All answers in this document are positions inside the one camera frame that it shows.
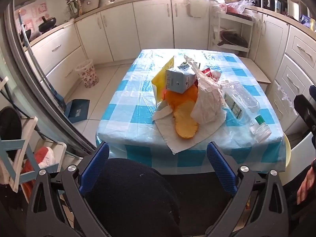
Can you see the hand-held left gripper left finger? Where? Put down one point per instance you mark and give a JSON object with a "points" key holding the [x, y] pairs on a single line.
{"points": [[95, 167]]}

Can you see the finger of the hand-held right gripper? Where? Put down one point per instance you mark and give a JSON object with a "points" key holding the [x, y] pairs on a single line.
{"points": [[305, 108], [313, 90]]}

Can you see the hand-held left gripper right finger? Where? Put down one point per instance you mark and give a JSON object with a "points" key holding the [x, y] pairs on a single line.
{"points": [[222, 167]]}

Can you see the large white paper sheet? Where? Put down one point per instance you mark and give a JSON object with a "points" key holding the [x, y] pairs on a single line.
{"points": [[209, 133]]}

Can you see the orange peel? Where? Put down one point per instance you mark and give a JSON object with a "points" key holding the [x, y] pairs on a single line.
{"points": [[185, 123], [179, 98]]}

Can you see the clear plastic bottle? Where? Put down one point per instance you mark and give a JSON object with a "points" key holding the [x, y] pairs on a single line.
{"points": [[240, 98]]}

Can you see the translucent white plastic bag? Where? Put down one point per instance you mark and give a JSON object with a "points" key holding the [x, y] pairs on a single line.
{"points": [[207, 101]]}

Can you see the red white wrapper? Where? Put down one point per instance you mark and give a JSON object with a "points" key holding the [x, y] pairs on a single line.
{"points": [[212, 74]]}

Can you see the grey milk carton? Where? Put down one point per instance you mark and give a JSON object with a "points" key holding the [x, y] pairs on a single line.
{"points": [[179, 80]]}

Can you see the yellow snack packet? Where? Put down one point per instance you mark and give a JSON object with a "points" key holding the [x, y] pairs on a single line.
{"points": [[159, 79]]}

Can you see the person's right hand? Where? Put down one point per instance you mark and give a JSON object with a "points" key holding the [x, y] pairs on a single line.
{"points": [[309, 185]]}

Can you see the white drawer unit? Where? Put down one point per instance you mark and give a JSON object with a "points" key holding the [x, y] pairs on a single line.
{"points": [[298, 61]]}

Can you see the person's left leg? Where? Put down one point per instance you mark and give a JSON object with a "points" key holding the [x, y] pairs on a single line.
{"points": [[133, 197]]}

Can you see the person's leg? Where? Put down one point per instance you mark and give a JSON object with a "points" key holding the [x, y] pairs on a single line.
{"points": [[303, 217], [133, 197]]}

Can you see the blue dustpan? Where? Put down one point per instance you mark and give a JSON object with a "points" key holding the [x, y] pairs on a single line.
{"points": [[77, 111]]}

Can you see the blue box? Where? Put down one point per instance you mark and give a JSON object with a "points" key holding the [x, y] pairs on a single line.
{"points": [[307, 21]]}

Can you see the blue checkered plastic tablecloth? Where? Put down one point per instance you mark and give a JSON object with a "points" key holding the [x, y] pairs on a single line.
{"points": [[128, 96]]}

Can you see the floral wastebasket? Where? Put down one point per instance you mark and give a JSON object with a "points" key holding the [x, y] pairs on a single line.
{"points": [[87, 75]]}

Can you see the white rack cart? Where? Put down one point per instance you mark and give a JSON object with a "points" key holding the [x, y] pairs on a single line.
{"points": [[248, 24]]}

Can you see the black frying pan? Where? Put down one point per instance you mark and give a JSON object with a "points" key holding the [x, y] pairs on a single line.
{"points": [[233, 39]]}

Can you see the person's right leg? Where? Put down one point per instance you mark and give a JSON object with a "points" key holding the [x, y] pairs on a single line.
{"points": [[303, 217]]}

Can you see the black kettle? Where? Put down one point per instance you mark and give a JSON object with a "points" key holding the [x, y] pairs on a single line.
{"points": [[270, 3]]}

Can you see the clear plastic bag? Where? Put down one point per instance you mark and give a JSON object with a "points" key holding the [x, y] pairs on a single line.
{"points": [[239, 5]]}

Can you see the white red plastic bag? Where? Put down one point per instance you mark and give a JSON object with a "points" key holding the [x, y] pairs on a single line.
{"points": [[219, 3]]}

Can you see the black wok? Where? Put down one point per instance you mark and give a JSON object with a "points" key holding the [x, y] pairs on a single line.
{"points": [[47, 26]]}

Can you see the white kitchen cabinets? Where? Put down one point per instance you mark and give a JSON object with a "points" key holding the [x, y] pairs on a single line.
{"points": [[153, 17]]}

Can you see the blue white folding frame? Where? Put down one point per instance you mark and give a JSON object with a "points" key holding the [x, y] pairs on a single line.
{"points": [[19, 148]]}

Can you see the grey door frame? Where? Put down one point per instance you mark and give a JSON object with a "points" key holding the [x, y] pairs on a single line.
{"points": [[32, 74]]}

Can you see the wall utensil rack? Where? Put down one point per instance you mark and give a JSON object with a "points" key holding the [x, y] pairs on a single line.
{"points": [[85, 3]]}

